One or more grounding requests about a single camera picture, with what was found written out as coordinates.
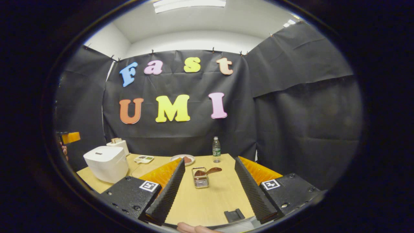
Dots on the black backdrop cloth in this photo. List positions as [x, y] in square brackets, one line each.
[307, 129]

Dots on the clear plastic water bottle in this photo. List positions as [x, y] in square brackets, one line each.
[216, 152]

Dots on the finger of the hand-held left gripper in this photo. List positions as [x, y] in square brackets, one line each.
[72, 137]

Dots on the white toaster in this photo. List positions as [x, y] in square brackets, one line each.
[121, 147]

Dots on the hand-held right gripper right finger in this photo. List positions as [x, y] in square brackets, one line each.
[250, 191]

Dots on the white divided grain dish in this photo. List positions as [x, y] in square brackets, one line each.
[144, 159]

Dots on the long ceiling light panel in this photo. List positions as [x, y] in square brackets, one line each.
[189, 5]

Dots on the toast slice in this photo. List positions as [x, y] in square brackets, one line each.
[116, 140]

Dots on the white rice cooker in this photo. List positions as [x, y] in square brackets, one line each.
[106, 163]

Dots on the brown wooden spoon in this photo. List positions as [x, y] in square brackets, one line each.
[213, 170]

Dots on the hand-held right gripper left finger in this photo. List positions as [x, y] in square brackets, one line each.
[168, 192]

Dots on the white round plate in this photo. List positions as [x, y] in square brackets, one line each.
[176, 158]

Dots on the brown meat piece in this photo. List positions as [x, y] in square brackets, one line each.
[187, 160]

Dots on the small ceiling light panel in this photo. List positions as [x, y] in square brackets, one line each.
[289, 23]

